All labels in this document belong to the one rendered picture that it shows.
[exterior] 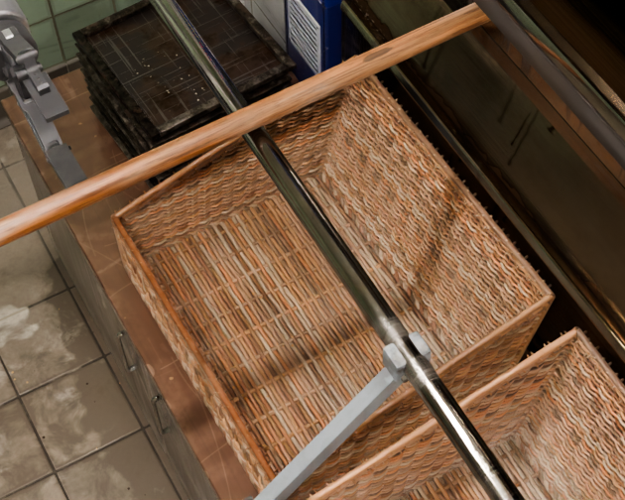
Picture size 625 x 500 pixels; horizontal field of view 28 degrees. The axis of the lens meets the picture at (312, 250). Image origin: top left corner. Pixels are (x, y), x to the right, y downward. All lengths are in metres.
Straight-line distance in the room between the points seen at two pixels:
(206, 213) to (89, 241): 0.22
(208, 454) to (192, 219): 0.42
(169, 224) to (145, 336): 0.20
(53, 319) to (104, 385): 0.21
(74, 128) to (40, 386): 0.64
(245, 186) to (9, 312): 0.88
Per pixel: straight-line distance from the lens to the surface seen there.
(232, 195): 2.16
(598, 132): 1.27
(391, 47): 1.60
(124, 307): 2.13
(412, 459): 1.84
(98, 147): 2.34
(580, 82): 1.28
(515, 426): 1.96
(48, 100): 1.51
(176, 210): 2.12
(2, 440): 2.72
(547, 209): 1.75
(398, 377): 1.39
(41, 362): 2.79
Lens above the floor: 2.37
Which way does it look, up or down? 56 degrees down
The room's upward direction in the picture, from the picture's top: 2 degrees counter-clockwise
